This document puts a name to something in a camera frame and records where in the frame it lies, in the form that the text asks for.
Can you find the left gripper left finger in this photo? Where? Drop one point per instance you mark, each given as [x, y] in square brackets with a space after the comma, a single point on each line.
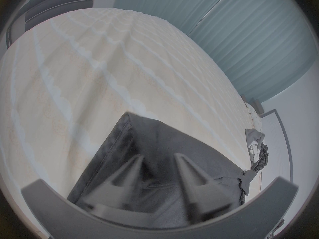
[107, 195]

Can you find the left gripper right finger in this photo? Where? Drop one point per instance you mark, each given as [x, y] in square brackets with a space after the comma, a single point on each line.
[199, 203]

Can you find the black T-shirt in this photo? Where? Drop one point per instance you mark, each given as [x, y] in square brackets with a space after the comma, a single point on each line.
[162, 143]

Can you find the pile of clothes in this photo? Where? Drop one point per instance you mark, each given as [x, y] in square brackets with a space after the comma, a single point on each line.
[260, 150]

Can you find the white printed pillow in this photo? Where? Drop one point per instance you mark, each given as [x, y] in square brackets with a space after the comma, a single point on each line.
[254, 116]

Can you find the grey bedside table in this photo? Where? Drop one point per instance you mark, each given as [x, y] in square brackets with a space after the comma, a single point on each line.
[254, 104]

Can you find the bed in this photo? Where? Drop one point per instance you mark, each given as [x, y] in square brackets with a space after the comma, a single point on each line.
[124, 71]

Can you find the blue-green curtain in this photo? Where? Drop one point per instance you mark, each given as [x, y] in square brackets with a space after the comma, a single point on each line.
[261, 46]
[162, 6]

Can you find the black chest of drawers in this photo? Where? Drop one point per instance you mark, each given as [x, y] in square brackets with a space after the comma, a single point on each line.
[57, 6]

